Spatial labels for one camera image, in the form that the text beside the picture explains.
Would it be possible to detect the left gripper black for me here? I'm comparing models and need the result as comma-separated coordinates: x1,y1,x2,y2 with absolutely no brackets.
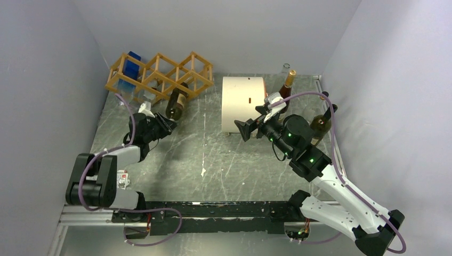
143,111,180,142

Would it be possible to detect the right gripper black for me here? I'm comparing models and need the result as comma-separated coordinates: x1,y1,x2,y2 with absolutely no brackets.
234,105,294,157

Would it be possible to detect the dark green bottle silver cap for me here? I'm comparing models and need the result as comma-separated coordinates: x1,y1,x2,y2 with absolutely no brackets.
165,87,189,121

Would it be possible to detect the dark bottle gold foil neck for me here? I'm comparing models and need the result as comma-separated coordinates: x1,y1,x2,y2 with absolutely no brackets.
279,70,296,99

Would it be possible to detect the clear glass bottle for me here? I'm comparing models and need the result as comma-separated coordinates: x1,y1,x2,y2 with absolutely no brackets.
280,63,290,78

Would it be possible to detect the dark green labelled wine bottle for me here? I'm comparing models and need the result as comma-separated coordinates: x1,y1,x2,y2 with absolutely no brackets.
310,104,338,146

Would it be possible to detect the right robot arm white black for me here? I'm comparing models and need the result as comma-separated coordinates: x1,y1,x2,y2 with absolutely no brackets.
234,106,405,255

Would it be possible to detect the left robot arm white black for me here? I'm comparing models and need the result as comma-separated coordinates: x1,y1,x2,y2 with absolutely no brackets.
65,113,177,222

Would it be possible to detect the wooden hexagonal wine rack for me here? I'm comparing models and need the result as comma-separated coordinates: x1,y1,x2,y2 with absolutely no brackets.
104,51,214,103

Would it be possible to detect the blue glass bottle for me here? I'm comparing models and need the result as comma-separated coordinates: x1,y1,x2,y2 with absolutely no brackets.
117,59,140,102

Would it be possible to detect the cream cylindrical drum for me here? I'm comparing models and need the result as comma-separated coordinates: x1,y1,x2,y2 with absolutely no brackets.
221,76,267,134

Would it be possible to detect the white paper card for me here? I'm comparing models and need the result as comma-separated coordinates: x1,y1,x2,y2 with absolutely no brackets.
116,170,130,190

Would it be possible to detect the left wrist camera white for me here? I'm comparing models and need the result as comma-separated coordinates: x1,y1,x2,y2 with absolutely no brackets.
138,101,155,118

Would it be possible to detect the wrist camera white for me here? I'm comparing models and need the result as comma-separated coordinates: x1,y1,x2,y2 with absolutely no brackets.
264,92,286,123
138,101,155,118

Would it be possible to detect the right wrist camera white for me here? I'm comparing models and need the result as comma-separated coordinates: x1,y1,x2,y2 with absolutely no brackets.
264,92,286,123

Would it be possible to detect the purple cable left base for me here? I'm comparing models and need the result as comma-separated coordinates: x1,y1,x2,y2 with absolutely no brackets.
123,212,183,247

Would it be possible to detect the purple cable base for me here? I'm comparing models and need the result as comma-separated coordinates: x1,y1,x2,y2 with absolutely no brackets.
123,212,183,247
289,231,343,245

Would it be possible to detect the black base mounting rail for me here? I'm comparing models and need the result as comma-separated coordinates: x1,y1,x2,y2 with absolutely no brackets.
111,201,305,236

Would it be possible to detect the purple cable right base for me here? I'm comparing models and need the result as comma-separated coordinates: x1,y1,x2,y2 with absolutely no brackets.
289,231,343,245

